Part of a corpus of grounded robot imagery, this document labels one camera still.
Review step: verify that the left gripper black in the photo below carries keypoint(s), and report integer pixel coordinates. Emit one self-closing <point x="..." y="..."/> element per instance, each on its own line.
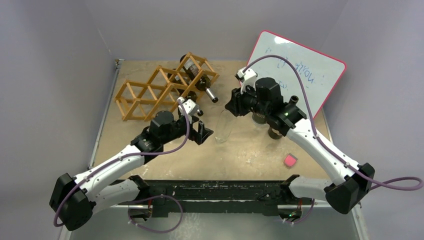
<point x="198" y="137"/>

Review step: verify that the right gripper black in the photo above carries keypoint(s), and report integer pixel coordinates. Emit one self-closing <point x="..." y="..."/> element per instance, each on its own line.
<point x="237" y="102"/>

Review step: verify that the clear square glass bottle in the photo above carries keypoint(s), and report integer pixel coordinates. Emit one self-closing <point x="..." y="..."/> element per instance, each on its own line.
<point x="224" y="127"/>

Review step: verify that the dark bottle beige label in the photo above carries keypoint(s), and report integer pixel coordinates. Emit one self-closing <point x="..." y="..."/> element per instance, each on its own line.
<point x="204" y="83"/>

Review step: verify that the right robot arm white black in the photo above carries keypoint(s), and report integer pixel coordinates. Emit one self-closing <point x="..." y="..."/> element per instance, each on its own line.
<point x="348" y="181"/>

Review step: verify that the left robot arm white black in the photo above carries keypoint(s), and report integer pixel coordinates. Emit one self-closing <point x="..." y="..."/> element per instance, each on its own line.
<point x="75" y="199"/>

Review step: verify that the clear bottle green label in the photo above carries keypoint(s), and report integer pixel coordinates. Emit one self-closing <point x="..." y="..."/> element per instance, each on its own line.
<point x="259" y="119"/>

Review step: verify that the dark green wine bottle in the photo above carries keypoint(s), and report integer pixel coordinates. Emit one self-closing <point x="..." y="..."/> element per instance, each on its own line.
<point x="284" y="118"/>

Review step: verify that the wooden lattice wine rack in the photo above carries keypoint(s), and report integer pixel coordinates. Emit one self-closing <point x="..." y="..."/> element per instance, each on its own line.
<point x="140" y="101"/>

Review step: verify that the pink eraser block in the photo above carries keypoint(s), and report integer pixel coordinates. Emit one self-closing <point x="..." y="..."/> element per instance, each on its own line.
<point x="290" y="160"/>

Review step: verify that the pink framed whiteboard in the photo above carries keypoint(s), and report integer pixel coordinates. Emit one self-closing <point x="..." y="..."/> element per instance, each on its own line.
<point x="298" y="69"/>

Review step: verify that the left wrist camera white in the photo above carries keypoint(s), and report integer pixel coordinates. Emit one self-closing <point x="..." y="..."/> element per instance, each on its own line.
<point x="189" y="106"/>

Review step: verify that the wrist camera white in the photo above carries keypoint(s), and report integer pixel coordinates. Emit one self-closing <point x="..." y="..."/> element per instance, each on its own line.
<point x="189" y="106"/>
<point x="246" y="77"/>

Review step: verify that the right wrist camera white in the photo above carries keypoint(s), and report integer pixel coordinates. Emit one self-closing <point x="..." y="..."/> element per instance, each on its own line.
<point x="246" y="77"/>

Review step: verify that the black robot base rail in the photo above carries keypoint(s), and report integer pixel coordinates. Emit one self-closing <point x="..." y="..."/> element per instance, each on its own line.
<point x="266" y="197"/>

